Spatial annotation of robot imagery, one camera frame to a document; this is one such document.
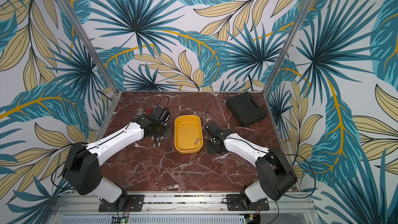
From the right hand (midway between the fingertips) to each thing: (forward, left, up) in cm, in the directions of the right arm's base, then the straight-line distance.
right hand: (212, 148), depth 88 cm
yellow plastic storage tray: (+15, +14, -3) cm, 21 cm away
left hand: (+7, +25, +8) cm, 27 cm away
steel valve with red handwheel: (+28, +46, 0) cm, 54 cm away
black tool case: (+28, -26, 0) cm, 38 cm away
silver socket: (+5, +34, -3) cm, 35 cm away
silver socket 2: (+5, +31, -2) cm, 32 cm away
